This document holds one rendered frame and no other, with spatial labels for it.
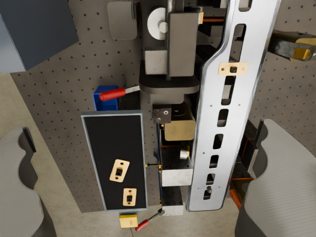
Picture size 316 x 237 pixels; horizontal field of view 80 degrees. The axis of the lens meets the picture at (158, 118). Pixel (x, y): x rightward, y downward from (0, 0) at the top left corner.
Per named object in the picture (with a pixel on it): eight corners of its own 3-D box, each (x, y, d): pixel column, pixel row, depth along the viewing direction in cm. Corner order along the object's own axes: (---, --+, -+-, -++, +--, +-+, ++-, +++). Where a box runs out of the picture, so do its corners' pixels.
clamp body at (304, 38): (263, 40, 82) (330, 61, 52) (236, 40, 81) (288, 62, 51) (267, 23, 78) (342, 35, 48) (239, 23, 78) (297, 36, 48)
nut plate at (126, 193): (134, 205, 62) (134, 208, 61) (122, 204, 61) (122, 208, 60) (136, 187, 57) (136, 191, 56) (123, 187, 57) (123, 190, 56)
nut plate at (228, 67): (248, 62, 55) (249, 63, 54) (245, 75, 57) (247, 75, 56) (219, 62, 55) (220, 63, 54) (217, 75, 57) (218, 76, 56)
